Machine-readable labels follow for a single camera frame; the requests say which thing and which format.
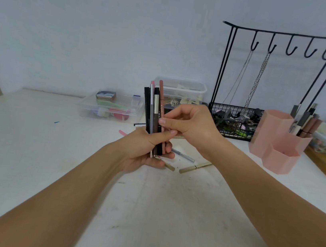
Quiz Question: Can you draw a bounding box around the pile of dark hair clips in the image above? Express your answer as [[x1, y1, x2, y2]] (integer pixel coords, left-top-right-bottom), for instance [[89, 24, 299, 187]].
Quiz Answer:
[[210, 103, 264, 141]]

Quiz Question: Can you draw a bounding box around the red makeup puff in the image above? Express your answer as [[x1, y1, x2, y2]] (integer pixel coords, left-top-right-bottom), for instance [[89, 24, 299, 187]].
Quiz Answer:
[[107, 107, 133, 122]]

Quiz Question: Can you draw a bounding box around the black wire jewelry stand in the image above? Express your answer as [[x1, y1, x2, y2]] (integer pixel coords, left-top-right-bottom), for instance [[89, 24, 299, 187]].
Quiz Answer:
[[205, 15, 326, 153]]

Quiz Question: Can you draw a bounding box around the person's left forearm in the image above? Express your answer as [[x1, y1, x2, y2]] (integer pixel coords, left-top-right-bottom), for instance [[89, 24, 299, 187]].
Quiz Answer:
[[0, 129, 128, 247]]

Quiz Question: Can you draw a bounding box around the square makeup compact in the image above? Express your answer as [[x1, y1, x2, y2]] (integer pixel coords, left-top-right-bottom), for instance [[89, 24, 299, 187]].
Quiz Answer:
[[95, 89, 117, 102]]

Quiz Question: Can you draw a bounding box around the person's left hand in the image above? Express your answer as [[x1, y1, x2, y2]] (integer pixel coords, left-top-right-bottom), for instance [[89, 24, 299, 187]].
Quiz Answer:
[[110, 122, 179, 180]]

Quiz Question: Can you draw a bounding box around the dark brown cosmetic pencil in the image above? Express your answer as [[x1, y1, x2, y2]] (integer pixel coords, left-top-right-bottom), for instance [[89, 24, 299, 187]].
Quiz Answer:
[[146, 87, 172, 156]]

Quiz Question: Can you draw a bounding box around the reddish brown lip pencil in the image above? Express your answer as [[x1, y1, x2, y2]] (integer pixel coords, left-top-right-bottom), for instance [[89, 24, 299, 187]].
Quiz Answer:
[[149, 80, 176, 156]]

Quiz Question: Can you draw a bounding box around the black cosmetic pencil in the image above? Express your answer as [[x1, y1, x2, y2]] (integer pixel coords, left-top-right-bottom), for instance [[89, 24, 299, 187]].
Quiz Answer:
[[138, 86, 156, 135]]

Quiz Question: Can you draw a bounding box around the grey cosmetic tube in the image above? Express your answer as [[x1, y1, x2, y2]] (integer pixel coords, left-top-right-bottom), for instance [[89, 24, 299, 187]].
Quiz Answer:
[[295, 101, 318, 138]]

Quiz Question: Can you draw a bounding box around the brown lipstick tube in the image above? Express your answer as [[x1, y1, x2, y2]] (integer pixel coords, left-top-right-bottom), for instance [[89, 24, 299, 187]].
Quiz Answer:
[[300, 112, 324, 141]]

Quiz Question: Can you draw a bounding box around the long beige cosmetic pencil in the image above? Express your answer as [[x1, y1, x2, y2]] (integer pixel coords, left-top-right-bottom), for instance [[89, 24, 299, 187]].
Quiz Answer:
[[178, 157, 213, 178]]

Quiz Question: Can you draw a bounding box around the thick silver chain necklace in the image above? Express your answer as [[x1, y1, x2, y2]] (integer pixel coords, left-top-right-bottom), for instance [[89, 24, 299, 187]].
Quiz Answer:
[[241, 49, 272, 119]]

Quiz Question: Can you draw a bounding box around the short beige cosmetic pencil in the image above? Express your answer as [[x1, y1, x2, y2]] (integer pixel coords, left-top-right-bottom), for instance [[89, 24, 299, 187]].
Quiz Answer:
[[157, 157, 177, 172]]

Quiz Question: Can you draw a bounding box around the silver cosmetic pencil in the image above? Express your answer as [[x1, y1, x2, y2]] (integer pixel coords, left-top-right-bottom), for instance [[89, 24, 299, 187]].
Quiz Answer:
[[170, 148, 197, 163]]

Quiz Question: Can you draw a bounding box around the person's right hand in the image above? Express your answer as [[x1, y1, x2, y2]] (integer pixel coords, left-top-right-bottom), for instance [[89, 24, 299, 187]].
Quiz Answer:
[[154, 99, 235, 165]]

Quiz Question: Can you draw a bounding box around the thin silver necklace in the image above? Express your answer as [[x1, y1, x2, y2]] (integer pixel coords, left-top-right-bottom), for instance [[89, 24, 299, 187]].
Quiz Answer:
[[220, 46, 255, 110]]

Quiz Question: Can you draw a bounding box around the white pencil with black cap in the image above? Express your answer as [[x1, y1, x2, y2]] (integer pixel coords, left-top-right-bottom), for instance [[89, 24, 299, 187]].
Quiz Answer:
[[288, 103, 303, 135]]

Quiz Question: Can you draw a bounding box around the clear lidded plastic container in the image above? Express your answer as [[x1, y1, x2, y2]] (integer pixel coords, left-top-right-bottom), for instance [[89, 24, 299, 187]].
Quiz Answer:
[[150, 75, 209, 113]]

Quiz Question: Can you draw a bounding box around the pink hexagonal pen holder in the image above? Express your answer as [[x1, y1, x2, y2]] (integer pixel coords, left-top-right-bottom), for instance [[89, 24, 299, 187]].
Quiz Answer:
[[245, 107, 316, 179]]

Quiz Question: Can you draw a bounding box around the clear flat plastic box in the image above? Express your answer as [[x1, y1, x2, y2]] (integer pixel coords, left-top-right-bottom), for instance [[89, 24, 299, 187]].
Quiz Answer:
[[76, 86, 144, 125]]

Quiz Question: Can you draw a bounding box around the person's right forearm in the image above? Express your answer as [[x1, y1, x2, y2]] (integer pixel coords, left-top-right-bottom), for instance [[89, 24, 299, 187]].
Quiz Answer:
[[193, 135, 326, 247]]

